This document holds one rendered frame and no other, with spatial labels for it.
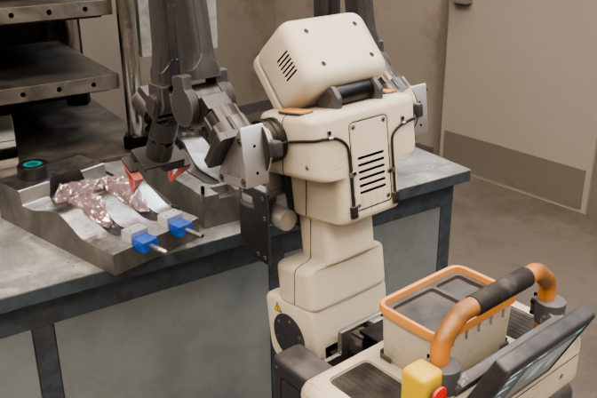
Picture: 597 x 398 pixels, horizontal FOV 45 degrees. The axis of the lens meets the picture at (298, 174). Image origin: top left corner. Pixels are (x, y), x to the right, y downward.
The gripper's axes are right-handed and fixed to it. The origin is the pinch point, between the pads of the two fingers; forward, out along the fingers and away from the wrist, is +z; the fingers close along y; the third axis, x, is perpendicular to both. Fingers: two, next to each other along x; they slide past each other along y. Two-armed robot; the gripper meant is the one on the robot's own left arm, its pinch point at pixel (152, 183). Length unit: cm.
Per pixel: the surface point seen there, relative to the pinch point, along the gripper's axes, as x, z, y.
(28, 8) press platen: -93, 15, -10
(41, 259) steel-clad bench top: -7.4, 25.8, 21.3
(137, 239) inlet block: 5.6, 11.5, 4.9
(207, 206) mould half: -0.1, 15.2, -18.6
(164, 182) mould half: -21.8, 27.9, -20.6
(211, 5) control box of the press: -89, 19, -75
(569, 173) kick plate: -5, 92, -270
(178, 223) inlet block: 4.4, 12.1, -6.7
